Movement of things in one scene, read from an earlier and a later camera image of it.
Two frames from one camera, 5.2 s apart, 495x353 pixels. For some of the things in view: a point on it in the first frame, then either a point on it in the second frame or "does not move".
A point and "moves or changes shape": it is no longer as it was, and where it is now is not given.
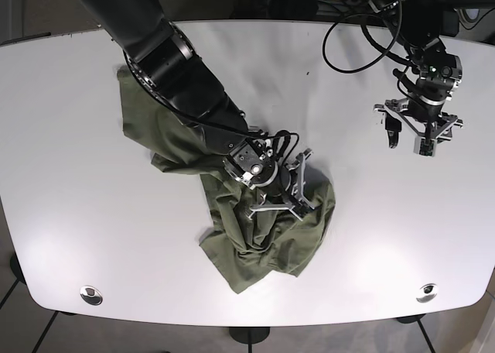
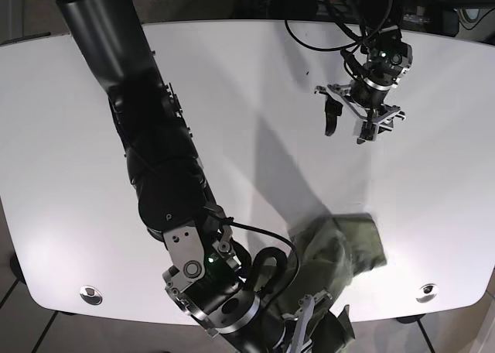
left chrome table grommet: (90, 295) does not move
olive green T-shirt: (250, 251) moves or changes shape
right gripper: (440, 75) → (386, 66)
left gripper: (279, 185) → (243, 318)
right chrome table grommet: (430, 293) does not move
